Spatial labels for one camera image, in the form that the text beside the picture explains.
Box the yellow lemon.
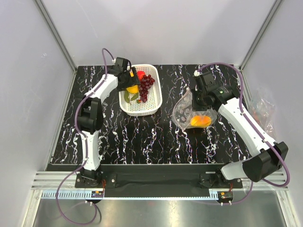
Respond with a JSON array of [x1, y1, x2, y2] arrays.
[[126, 85, 139, 94]]

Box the orange mango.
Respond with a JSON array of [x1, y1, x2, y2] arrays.
[[190, 115, 212, 128]]

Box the clear pink-dotted zip bag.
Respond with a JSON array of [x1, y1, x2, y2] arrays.
[[171, 88, 217, 131]]

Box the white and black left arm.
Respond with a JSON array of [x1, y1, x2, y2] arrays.
[[75, 57, 140, 187]]

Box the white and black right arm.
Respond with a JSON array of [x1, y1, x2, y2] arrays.
[[191, 71, 288, 188]]

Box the red strawberry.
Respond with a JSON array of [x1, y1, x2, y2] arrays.
[[137, 71, 145, 80]]

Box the green leaf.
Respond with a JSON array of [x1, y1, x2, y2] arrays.
[[124, 90, 139, 103]]

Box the dark red grape bunch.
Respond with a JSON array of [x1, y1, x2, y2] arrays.
[[139, 74, 155, 103]]

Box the white perforated plastic basket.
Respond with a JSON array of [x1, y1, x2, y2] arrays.
[[119, 64, 162, 116]]

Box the pile of spare plastic bags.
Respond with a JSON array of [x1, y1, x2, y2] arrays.
[[249, 87, 276, 139]]

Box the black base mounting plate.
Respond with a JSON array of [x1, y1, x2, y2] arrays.
[[75, 164, 242, 199]]

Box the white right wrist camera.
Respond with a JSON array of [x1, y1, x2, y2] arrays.
[[194, 70, 203, 77]]

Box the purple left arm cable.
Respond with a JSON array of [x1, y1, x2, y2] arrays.
[[54, 48, 116, 225]]

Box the aluminium frame rail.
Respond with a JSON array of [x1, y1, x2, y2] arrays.
[[32, 171, 77, 190]]

